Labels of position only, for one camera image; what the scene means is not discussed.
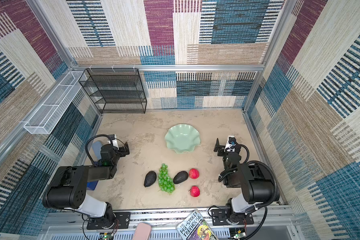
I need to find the black wire shelf rack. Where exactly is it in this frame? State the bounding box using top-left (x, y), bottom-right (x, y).
top-left (79, 68), bottom-right (147, 114)

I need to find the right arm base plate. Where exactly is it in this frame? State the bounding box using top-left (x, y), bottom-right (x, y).
top-left (209, 208), bottom-right (254, 226)

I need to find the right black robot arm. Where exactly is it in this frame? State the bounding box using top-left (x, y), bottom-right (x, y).
top-left (208, 136), bottom-right (280, 240)

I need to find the mint green wavy bowl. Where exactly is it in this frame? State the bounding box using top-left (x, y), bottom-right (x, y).
top-left (165, 124), bottom-right (201, 154)

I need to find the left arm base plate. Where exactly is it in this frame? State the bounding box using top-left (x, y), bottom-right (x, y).
top-left (86, 212), bottom-right (131, 230)

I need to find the white mesh wall basket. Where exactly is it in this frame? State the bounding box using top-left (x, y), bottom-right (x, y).
top-left (24, 71), bottom-right (83, 135)

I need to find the red fake fruit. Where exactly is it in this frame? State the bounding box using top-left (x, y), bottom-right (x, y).
top-left (190, 186), bottom-right (201, 198)
top-left (189, 169), bottom-right (200, 179)

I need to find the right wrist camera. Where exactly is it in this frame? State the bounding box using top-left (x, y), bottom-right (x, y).
top-left (225, 136), bottom-right (238, 153)

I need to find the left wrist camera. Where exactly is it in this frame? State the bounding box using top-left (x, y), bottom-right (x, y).
top-left (108, 134), bottom-right (119, 148)

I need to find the treehouse book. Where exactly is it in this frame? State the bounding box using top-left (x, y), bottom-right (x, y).
top-left (176, 210), bottom-right (218, 240)

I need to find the blue grey oblong case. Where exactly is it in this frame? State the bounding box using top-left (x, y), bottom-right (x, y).
top-left (92, 141), bottom-right (103, 161)

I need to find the green fake grape bunch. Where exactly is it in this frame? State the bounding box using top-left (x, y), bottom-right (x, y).
top-left (158, 164), bottom-right (175, 194)

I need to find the pink phone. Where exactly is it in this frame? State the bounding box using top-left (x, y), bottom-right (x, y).
top-left (132, 223), bottom-right (152, 240)

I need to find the dark avocado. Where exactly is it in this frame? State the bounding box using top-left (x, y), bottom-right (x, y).
top-left (173, 171), bottom-right (189, 185)
top-left (144, 171), bottom-right (157, 188)

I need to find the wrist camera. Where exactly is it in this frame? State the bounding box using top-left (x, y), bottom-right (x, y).
top-left (108, 134), bottom-right (119, 148)
top-left (225, 136), bottom-right (238, 153)

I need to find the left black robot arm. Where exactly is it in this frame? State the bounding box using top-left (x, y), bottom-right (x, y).
top-left (42, 135), bottom-right (131, 231)

